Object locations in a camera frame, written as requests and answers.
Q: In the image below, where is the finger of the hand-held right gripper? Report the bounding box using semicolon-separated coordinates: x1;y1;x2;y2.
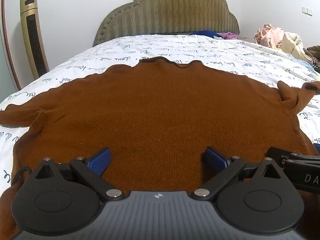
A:
267;147;320;164
285;159;320;167

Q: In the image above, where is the gold tower fan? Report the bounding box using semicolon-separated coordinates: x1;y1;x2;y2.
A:
19;0;50;78

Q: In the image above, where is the cream clothes pile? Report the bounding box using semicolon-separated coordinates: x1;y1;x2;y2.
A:
280;32;307;60

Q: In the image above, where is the brown knit sweater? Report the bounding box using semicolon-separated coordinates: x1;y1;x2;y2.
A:
0;57;320;240

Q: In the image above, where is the white script-printed bedsheet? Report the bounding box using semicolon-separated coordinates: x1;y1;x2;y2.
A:
0;33;320;195

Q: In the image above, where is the wooden door frame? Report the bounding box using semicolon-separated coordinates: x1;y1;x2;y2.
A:
1;0;22;91

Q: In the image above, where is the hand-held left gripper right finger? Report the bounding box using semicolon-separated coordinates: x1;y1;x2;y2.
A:
191;147;284;201

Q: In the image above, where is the purple cloth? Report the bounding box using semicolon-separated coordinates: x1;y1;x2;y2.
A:
217;32;239;40

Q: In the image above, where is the pink clothes pile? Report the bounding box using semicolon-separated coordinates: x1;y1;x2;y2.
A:
254;24;285;49

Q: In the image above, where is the olive padded headboard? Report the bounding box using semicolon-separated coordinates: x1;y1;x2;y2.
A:
92;0;240;47

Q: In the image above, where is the brown patterned cloth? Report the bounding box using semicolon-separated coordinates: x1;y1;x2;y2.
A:
304;45;320;67

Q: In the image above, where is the light blue cloth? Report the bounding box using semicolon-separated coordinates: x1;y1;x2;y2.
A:
287;54;313;69

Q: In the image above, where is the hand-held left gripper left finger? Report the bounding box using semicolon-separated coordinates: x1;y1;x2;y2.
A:
34;148;125;202

